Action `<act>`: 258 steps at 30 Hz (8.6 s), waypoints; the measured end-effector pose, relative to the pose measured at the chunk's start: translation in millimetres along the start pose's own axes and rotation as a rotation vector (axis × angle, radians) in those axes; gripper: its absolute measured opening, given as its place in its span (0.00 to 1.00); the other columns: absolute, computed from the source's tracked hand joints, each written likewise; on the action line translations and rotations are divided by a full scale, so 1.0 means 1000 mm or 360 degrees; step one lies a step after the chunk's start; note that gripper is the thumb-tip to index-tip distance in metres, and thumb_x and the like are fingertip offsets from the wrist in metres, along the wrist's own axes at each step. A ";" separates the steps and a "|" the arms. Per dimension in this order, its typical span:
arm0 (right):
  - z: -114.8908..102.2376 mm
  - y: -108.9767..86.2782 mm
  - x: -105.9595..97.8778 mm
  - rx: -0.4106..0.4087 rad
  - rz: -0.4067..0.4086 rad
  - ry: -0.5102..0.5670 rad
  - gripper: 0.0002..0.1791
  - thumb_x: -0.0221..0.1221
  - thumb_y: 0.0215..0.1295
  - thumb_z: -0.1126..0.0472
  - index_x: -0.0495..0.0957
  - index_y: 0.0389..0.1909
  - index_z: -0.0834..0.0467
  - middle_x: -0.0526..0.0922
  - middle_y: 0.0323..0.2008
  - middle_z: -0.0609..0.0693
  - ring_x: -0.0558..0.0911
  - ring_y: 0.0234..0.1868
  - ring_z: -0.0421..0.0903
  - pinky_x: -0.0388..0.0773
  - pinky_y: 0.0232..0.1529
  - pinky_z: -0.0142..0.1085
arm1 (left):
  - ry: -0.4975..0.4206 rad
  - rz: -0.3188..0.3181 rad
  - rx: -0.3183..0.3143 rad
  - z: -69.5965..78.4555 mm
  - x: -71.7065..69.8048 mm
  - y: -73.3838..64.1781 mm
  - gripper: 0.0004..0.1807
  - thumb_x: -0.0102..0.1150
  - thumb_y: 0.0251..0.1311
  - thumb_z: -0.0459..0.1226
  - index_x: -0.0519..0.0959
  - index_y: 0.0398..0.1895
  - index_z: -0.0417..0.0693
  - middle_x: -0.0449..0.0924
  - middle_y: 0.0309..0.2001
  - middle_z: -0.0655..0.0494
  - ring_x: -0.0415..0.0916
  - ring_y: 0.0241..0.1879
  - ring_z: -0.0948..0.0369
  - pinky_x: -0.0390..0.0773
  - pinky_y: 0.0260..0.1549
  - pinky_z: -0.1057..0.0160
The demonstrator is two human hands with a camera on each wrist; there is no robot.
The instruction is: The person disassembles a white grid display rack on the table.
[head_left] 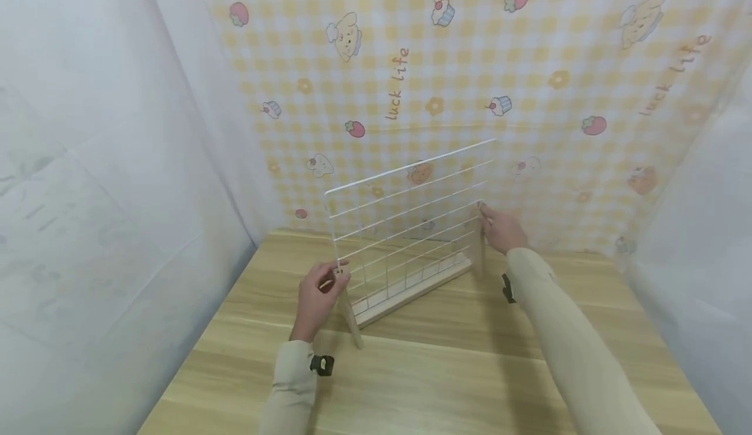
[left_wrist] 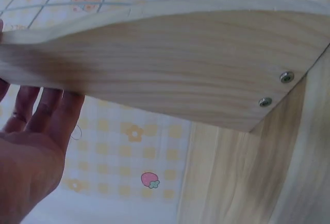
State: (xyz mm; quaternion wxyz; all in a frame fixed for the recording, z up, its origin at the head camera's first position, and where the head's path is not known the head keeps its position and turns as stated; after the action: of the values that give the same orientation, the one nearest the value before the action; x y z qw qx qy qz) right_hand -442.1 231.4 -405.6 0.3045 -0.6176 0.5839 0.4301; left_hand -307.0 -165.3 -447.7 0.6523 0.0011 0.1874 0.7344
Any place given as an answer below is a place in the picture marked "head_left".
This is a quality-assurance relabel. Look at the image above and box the person's left forearm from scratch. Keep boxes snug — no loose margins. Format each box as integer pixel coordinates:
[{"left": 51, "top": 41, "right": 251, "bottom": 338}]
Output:
[{"left": 258, "top": 339, "right": 319, "bottom": 435}]

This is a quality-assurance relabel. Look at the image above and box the person's right forearm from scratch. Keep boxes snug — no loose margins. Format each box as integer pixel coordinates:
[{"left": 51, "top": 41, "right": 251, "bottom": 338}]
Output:
[{"left": 505, "top": 246, "right": 663, "bottom": 435}]

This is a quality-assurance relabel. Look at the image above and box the wooden stand base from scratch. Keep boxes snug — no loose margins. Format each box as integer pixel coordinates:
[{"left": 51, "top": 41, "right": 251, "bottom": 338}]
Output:
[{"left": 339, "top": 204, "right": 488, "bottom": 350}]

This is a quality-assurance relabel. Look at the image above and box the person's right hand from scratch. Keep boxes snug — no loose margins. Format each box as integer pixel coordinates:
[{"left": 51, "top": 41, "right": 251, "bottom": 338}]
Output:
[{"left": 477, "top": 202, "right": 529, "bottom": 255}]

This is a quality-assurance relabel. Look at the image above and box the person's left hand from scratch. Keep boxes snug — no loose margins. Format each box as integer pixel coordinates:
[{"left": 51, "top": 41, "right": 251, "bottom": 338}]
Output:
[{"left": 290, "top": 259, "right": 353, "bottom": 344}]

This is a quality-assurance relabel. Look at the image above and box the white wire grid panel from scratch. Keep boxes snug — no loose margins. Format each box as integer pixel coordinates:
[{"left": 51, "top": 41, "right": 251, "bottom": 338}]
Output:
[{"left": 324, "top": 138, "right": 498, "bottom": 313}]

